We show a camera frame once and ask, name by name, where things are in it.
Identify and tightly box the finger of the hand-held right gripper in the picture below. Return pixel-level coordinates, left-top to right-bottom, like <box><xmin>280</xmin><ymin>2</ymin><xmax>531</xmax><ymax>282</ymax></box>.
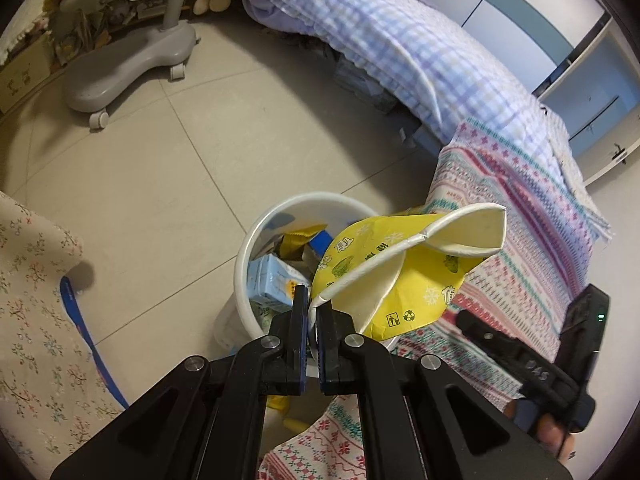
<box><xmin>457</xmin><ymin>309</ymin><xmax>557</xmax><ymax>387</ymax></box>

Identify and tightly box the white plastic bin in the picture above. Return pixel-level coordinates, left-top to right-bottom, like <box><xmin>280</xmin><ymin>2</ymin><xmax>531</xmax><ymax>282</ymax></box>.
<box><xmin>215</xmin><ymin>191</ymin><xmax>398</xmax><ymax>363</ymax></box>

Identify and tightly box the grey swivel chair base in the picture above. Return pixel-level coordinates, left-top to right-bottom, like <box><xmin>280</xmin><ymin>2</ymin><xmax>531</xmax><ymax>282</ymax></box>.
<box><xmin>42</xmin><ymin>0</ymin><xmax>202</xmax><ymax>129</ymax></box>

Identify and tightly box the storage clutter under bed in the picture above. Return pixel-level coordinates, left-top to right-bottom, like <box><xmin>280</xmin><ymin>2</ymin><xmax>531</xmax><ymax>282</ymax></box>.
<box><xmin>331</xmin><ymin>51</ymin><xmax>418</xmax><ymax>147</ymax></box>

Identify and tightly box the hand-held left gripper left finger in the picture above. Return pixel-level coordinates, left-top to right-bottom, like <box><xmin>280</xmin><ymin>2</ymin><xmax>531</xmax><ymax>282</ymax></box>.
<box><xmin>50</xmin><ymin>285</ymin><xmax>311</xmax><ymax>480</ymax></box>

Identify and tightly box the cream lace cloth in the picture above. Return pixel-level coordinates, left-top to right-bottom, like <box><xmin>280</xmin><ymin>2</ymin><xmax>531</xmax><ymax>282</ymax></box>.
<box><xmin>0</xmin><ymin>10</ymin><xmax>52</xmax><ymax>67</ymax></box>

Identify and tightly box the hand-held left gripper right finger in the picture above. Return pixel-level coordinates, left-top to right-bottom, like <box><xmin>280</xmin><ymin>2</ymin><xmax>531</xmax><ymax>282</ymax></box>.
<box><xmin>316</xmin><ymin>302</ymin><xmax>573</xmax><ymax>480</ymax></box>

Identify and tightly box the blue strap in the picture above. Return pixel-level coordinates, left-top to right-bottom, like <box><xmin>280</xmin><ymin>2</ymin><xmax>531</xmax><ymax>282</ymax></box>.
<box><xmin>60</xmin><ymin>276</ymin><xmax>130</xmax><ymax>408</ymax></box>

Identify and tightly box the cardboard box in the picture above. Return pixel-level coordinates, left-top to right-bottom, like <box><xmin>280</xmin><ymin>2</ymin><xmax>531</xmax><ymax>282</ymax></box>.
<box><xmin>0</xmin><ymin>35</ymin><xmax>57</xmax><ymax>116</ymax></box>

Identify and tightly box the person's right hand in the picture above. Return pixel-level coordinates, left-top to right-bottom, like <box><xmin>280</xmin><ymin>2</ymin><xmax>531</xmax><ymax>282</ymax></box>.
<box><xmin>505</xmin><ymin>399</ymin><xmax>577</xmax><ymax>463</ymax></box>

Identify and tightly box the floral cloth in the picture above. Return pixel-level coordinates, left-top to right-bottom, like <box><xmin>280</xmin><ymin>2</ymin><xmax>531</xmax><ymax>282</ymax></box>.
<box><xmin>0</xmin><ymin>190</ymin><xmax>132</xmax><ymax>466</ymax></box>

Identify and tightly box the light blue drink carton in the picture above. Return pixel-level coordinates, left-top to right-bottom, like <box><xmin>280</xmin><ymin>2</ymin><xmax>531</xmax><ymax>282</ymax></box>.
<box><xmin>246</xmin><ymin>254</ymin><xmax>313</xmax><ymax>320</ymax></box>

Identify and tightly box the crushed yellow paper bowl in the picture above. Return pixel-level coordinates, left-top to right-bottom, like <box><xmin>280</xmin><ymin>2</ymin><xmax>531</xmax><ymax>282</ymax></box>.
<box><xmin>309</xmin><ymin>203</ymin><xmax>507</xmax><ymax>343</ymax></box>

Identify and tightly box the blue plaid blanket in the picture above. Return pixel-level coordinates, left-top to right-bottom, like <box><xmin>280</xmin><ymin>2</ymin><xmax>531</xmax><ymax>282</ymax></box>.
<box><xmin>222</xmin><ymin>0</ymin><xmax>615</xmax><ymax>242</ymax></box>

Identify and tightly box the pink striped patterned blanket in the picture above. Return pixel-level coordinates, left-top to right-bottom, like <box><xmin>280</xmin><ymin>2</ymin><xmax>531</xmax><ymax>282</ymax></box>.
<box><xmin>257</xmin><ymin>117</ymin><xmax>601</xmax><ymax>480</ymax></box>

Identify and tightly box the blue and white wardrobe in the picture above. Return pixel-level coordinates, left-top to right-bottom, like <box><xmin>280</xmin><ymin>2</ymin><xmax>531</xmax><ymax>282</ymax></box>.
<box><xmin>405</xmin><ymin>0</ymin><xmax>640</xmax><ymax>187</ymax></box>

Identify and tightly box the yellow snack packet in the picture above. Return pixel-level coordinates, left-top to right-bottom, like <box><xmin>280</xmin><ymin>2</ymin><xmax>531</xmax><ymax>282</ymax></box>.
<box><xmin>277</xmin><ymin>224</ymin><xmax>325</xmax><ymax>262</ymax></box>

